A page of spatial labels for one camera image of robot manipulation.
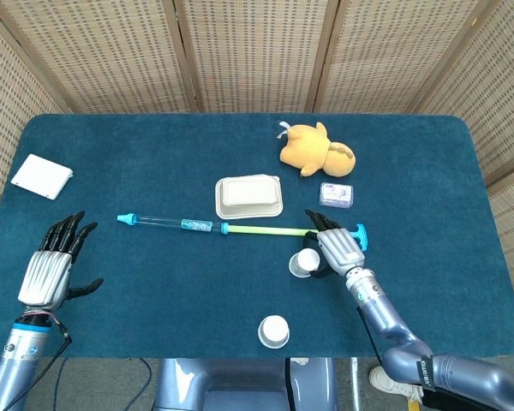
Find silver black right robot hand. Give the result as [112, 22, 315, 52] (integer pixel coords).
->
[302, 209, 367, 280]

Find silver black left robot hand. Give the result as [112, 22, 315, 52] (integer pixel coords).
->
[16, 210, 105, 310]

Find white paper cup green print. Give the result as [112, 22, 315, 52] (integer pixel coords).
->
[260, 315, 290, 343]

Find small blue-white packet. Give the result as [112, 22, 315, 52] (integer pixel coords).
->
[318, 182, 355, 210]

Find white square flat box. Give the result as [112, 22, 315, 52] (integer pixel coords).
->
[10, 153, 75, 200]

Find yellow plush toy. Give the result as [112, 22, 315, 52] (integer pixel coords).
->
[277, 121, 357, 179]

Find beige pulp lunch box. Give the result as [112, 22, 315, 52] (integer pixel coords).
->
[214, 173, 284, 219]

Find grey metal stand leg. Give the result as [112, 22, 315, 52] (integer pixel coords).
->
[349, 357, 361, 411]

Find white sneaker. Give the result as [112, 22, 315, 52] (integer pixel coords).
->
[368, 366, 425, 403]

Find blue green water syringe toy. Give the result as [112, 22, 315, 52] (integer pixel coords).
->
[116, 212, 369, 253]

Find blue-grey robot torso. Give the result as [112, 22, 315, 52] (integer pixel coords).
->
[152, 357, 339, 411]

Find black trouser leg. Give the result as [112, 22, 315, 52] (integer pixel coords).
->
[419, 384, 457, 411]

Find blue carpet table cover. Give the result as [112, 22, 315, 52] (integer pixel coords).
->
[0, 113, 514, 360]

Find woven bamboo folding screen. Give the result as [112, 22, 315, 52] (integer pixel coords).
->
[0, 0, 514, 301]

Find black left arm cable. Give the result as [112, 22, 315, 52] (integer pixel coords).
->
[0, 314, 73, 411]

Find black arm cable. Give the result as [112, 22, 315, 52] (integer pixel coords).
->
[357, 304, 385, 367]
[0, 314, 73, 411]

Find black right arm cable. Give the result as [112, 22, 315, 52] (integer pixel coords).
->
[357, 304, 385, 367]

